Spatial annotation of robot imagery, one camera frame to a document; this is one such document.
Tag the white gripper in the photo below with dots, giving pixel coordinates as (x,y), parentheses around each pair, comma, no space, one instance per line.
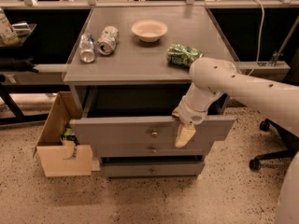
(192,116)

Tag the grey top drawer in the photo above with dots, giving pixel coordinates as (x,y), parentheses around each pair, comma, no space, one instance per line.
(155,129)

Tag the grey drawer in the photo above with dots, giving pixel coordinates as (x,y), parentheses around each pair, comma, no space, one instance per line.
(181,168)
(201,147)
(155,129)

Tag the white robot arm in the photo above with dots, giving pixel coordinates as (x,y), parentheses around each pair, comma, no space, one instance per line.
(279,102)

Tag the grey bottom drawer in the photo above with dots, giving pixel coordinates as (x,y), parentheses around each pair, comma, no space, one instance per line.
(181,168)

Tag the grey drawer cabinet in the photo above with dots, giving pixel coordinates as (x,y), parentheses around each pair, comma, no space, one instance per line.
(136,80)

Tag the grey middle drawer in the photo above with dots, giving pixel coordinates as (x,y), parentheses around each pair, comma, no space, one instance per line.
(201,147)

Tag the green crushed can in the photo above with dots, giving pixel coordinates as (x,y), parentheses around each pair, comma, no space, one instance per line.
(182,56)

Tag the beige paper bowl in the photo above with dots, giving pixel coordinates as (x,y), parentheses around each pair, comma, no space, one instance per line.
(149,30)

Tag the white soda can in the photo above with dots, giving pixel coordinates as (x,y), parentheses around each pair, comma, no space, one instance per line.
(108,40)

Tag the black office chair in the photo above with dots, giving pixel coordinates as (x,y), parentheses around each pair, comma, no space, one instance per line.
(290,140)

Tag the green snack bag in box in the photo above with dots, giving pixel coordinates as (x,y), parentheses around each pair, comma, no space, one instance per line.
(68,136)

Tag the crushed clear plastic bottle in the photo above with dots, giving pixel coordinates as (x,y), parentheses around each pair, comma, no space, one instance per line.
(87,48)

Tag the cardboard box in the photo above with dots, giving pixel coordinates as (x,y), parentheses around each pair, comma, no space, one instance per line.
(62,157)

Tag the silver can on side table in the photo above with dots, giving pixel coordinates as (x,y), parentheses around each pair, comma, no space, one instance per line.
(22,28)

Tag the white green bottle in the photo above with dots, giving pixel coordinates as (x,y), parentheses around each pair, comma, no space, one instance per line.
(7,32)

